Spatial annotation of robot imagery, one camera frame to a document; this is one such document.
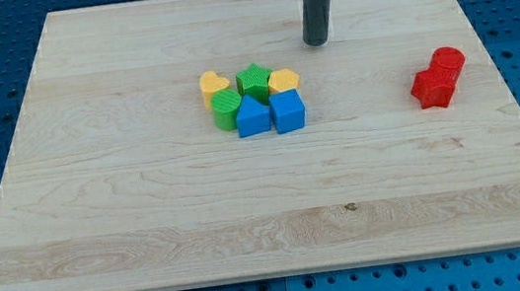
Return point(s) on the blue cube block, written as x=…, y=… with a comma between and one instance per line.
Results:
x=287, y=111

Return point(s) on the blue triangle block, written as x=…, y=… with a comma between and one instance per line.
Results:
x=252, y=117

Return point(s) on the green cylinder block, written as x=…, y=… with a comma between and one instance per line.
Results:
x=225, y=105

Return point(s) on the green star block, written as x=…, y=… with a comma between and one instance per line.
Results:
x=253, y=82

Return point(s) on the yellow pentagon block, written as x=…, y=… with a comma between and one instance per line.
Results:
x=283, y=80

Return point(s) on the yellow heart block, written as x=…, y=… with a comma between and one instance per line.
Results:
x=210, y=83

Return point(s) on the light wooden board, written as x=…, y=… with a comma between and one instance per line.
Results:
x=118, y=179

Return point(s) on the red star block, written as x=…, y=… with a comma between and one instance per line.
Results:
x=434, y=87

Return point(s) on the red cylinder block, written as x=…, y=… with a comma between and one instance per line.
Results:
x=447, y=63

